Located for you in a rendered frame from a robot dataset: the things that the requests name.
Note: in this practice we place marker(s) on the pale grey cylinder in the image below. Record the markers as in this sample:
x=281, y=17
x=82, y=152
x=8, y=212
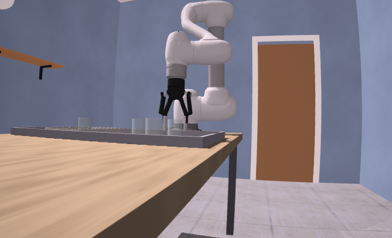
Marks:
x=175, y=127
x=84, y=123
x=138, y=126
x=154, y=126

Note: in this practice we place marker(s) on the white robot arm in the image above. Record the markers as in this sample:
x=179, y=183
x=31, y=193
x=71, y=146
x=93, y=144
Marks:
x=216, y=105

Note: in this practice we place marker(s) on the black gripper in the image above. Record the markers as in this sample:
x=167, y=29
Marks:
x=175, y=91

